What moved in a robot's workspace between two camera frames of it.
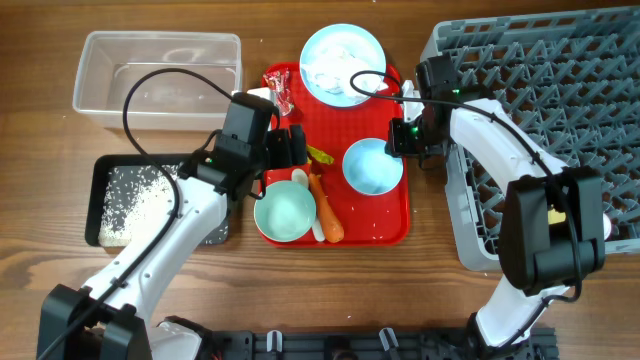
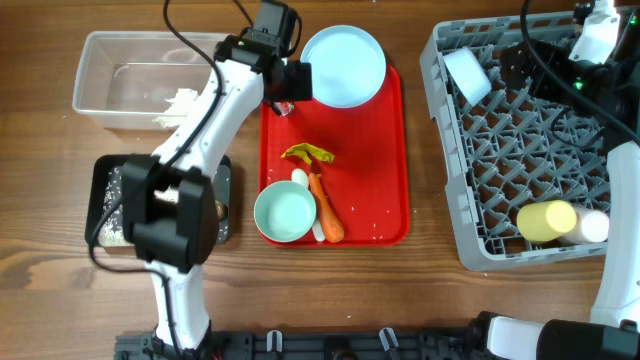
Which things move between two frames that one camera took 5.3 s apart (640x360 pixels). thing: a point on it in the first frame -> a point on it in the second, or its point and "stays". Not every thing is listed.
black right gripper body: x=409 y=139 -> x=557 y=76
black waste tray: x=129 y=196 stays
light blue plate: x=343 y=65 stays
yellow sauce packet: x=319 y=155 stays
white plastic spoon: x=318 y=232 stays
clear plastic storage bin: x=155 y=80 stays
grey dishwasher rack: x=571 y=82 stays
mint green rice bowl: x=287 y=211 stays
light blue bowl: x=369 y=170 -> x=469 y=74
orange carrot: x=332 y=228 stays
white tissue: x=333 y=68 -> x=180 y=103
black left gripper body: x=295 y=147 -> x=293 y=81
